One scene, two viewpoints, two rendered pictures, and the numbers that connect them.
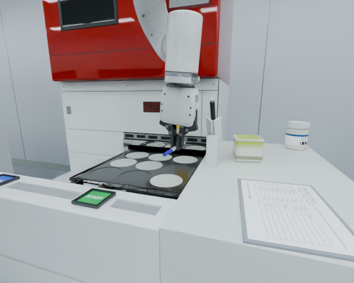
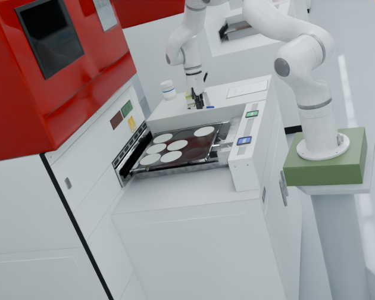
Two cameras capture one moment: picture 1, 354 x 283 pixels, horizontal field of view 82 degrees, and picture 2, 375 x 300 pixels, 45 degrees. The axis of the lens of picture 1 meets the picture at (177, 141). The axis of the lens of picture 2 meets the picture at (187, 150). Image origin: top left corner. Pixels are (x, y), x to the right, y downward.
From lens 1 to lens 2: 2.16 m
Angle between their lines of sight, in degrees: 81
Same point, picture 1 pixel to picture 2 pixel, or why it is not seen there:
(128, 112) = (106, 139)
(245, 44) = not seen: outside the picture
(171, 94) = (198, 77)
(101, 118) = (94, 164)
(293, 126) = (169, 84)
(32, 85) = not seen: outside the picture
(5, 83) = not seen: outside the picture
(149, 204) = (252, 106)
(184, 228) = (265, 96)
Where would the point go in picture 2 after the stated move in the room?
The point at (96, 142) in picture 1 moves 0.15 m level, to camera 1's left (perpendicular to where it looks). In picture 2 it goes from (101, 196) to (96, 216)
